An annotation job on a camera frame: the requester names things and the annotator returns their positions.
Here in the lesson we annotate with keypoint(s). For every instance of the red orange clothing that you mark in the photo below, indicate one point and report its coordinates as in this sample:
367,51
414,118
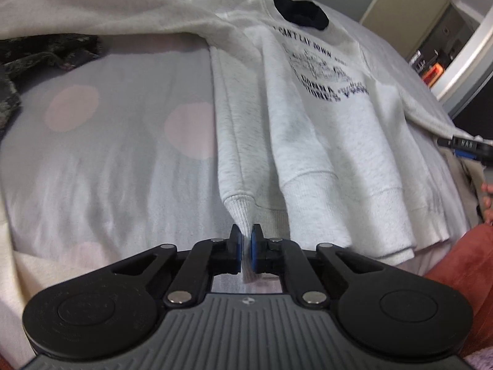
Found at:
468,269

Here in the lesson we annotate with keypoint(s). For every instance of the polka dot bed sheet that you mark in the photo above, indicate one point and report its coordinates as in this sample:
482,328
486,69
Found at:
115,154

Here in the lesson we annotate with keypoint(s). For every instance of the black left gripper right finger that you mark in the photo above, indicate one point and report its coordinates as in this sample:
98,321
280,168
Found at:
385,311

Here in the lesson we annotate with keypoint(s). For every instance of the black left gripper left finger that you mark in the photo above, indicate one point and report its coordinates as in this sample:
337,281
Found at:
108,311

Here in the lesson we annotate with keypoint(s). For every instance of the grey printed sweatshirt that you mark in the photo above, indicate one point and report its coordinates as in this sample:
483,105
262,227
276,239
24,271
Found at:
327,134

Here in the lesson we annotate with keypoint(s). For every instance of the cream door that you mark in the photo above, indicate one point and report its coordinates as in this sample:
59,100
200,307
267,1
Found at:
404,24

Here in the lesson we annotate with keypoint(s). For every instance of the dark floral garment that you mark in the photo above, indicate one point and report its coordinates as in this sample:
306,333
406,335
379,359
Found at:
25,57

